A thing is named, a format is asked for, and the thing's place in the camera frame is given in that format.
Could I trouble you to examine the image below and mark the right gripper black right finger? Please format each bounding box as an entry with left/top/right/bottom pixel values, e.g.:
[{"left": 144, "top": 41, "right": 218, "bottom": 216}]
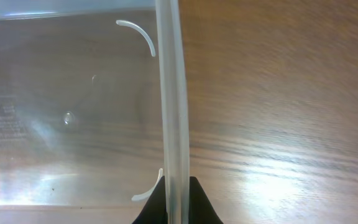
[{"left": 188, "top": 176, "right": 223, "bottom": 224}]

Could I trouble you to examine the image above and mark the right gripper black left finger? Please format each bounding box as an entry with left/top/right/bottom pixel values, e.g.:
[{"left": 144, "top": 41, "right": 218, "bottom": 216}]
[{"left": 132, "top": 176, "right": 168, "bottom": 224}]

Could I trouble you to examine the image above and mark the clear plastic container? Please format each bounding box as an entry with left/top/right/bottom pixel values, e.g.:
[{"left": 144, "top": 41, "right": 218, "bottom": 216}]
[{"left": 0, "top": 0, "right": 189, "bottom": 223}]

